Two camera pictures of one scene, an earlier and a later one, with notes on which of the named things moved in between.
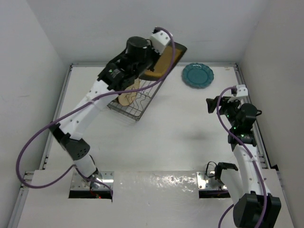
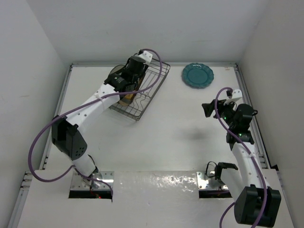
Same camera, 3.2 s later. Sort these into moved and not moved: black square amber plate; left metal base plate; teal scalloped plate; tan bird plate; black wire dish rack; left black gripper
Moved: left black gripper; black square amber plate
Not moved: tan bird plate; teal scalloped plate; left metal base plate; black wire dish rack
